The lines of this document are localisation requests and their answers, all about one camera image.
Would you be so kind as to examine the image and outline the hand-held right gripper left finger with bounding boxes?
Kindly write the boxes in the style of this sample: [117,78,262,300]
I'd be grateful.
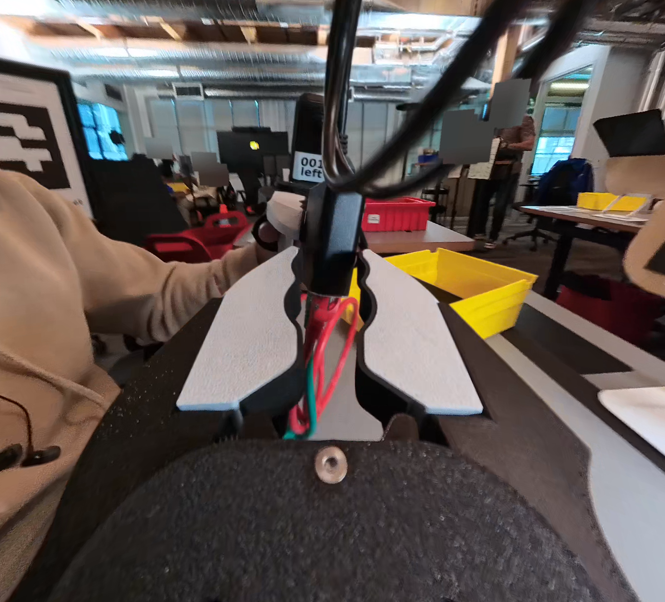
[177,246,306,413]

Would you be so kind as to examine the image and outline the white board sign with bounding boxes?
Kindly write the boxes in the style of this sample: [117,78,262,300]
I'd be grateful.
[468,138,502,181]

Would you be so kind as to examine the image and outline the green ethernet cable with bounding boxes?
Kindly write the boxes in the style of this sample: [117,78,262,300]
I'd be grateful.
[283,352,319,440]

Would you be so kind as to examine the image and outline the silver ceiling pipes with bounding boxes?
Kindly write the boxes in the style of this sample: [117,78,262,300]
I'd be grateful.
[52,48,494,98]

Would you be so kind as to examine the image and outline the blue backpack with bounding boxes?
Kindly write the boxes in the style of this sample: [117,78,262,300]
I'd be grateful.
[535,157,594,208]

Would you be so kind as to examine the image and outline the black ethernet splitter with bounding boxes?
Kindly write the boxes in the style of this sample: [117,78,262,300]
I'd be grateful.
[299,182,365,298]

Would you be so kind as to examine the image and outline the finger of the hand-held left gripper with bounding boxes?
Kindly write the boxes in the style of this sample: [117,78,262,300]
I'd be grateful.
[266,190,308,240]

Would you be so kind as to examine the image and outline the cardboard sheet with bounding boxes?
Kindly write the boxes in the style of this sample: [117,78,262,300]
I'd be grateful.
[605,155,665,197]

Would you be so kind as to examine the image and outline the small yellow bin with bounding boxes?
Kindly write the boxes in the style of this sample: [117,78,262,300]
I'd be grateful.
[577,191,647,212]

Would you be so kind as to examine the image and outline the black wired earphones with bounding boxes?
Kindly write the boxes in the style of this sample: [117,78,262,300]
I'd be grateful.
[0,394,62,470]

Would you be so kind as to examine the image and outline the wooden ceiling beam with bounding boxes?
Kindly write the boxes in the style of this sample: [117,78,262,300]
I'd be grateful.
[490,24,524,93]

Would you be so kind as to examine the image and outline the person's beige hoodie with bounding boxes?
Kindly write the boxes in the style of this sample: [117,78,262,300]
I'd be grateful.
[0,169,125,602]

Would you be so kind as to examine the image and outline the red storage basket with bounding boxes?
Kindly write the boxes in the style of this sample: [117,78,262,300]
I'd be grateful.
[145,209,252,264]

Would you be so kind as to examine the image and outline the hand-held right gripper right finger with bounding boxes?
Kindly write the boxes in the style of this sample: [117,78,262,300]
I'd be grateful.
[357,248,484,416]

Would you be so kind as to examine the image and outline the red floor basket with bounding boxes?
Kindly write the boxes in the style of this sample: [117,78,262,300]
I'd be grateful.
[556,274,665,348]

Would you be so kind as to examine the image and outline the person's left forearm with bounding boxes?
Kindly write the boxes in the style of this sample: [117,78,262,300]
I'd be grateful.
[83,235,271,345]

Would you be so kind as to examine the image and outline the black white pattern poster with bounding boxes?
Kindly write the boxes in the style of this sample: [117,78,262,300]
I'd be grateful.
[0,59,94,218]

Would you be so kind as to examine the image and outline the red ethernet cable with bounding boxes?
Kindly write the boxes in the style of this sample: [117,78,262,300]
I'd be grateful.
[288,294,360,435]

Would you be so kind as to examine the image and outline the yellow plastic bin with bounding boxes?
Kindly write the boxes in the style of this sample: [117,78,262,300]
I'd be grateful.
[340,247,539,341]

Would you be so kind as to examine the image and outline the red parts bin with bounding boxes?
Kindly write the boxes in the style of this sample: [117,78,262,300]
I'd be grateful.
[361,197,436,233]

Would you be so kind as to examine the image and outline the black display screen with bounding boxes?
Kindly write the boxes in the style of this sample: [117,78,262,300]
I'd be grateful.
[217,129,289,174]

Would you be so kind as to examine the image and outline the black monitor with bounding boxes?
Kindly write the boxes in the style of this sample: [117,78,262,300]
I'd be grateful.
[593,109,665,158]

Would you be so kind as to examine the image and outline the black cable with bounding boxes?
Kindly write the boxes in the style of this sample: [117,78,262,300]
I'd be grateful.
[321,0,645,200]

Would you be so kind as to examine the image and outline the black office chair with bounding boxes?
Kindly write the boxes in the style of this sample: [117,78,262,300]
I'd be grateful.
[506,186,557,252]

